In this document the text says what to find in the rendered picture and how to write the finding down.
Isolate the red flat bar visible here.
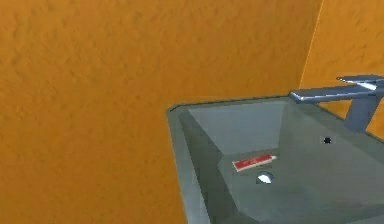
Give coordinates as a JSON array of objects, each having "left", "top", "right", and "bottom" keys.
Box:
[{"left": 232, "top": 153, "right": 278, "bottom": 173}]

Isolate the grey square sink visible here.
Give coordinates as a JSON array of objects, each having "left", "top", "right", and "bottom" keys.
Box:
[{"left": 165, "top": 95, "right": 384, "bottom": 224}]

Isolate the silver sink faucet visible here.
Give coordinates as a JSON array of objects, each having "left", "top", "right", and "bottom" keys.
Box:
[{"left": 288, "top": 74, "right": 384, "bottom": 133}]

